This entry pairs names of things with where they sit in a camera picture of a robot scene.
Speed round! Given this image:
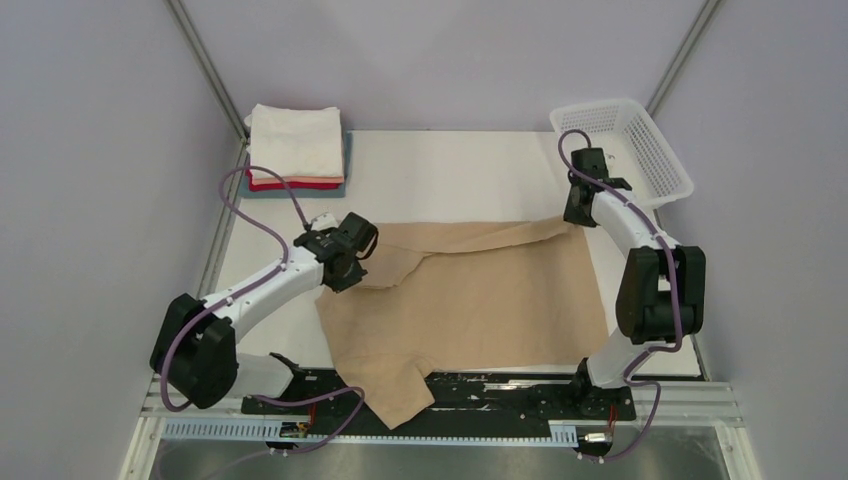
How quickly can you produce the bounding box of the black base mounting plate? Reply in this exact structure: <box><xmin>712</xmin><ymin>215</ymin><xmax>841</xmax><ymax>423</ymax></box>
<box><xmin>240</xmin><ymin>372</ymin><xmax>636</xmax><ymax>439</ymax></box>

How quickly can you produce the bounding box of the peach folded t shirt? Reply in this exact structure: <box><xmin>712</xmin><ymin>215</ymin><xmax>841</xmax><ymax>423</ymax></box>
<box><xmin>250</xmin><ymin>174</ymin><xmax>345</xmax><ymax>185</ymax></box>

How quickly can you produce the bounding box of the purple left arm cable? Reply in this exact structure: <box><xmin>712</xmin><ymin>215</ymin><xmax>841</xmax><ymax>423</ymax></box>
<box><xmin>160</xmin><ymin>165</ymin><xmax>367</xmax><ymax>458</ymax></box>

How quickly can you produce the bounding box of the red folded t shirt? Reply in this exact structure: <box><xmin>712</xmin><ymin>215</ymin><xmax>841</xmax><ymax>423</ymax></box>
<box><xmin>246</xmin><ymin>169</ymin><xmax>345</xmax><ymax>192</ymax></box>

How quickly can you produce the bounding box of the corner metal post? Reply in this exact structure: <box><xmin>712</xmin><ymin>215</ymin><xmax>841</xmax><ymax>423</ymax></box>
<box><xmin>645</xmin><ymin>0</ymin><xmax>724</xmax><ymax>117</ymax></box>
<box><xmin>164</xmin><ymin>0</ymin><xmax>248</xmax><ymax>145</ymax></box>

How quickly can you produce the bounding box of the slotted white cable duct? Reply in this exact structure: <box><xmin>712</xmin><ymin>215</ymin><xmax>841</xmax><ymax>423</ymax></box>
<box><xmin>161</xmin><ymin>418</ymin><xmax>579</xmax><ymax>448</ymax></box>

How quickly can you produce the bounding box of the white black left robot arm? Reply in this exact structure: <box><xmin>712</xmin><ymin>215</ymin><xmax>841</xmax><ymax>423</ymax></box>
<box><xmin>150</xmin><ymin>213</ymin><xmax>379</xmax><ymax>414</ymax></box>

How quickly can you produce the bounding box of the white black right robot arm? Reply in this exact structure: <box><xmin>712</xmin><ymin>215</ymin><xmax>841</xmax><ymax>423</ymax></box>
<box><xmin>563</xmin><ymin>147</ymin><xmax>706</xmax><ymax>418</ymax></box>

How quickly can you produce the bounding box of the left corner metal post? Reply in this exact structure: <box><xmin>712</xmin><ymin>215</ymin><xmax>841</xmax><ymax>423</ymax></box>
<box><xmin>164</xmin><ymin>0</ymin><xmax>248</xmax><ymax>145</ymax></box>

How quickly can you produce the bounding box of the white plastic laundry basket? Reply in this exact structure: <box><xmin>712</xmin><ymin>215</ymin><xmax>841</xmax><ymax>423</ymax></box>
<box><xmin>549</xmin><ymin>98</ymin><xmax>694</xmax><ymax>210</ymax></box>

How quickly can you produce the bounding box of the right corner metal post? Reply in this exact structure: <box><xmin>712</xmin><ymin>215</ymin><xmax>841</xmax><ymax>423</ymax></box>
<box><xmin>645</xmin><ymin>0</ymin><xmax>724</xmax><ymax>117</ymax></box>

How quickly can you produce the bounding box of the beige t shirt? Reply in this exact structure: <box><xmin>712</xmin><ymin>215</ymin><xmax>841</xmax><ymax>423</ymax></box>
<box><xmin>315</xmin><ymin>218</ymin><xmax>609</xmax><ymax>429</ymax></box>

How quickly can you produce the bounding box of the aluminium frame rail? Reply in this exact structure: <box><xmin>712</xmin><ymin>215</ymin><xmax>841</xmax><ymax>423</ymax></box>
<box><xmin>119</xmin><ymin>378</ymin><xmax>759</xmax><ymax>479</ymax></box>

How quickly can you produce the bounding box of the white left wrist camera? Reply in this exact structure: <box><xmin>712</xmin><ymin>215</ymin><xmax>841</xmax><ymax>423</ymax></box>
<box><xmin>310</xmin><ymin>212</ymin><xmax>339</xmax><ymax>231</ymax></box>

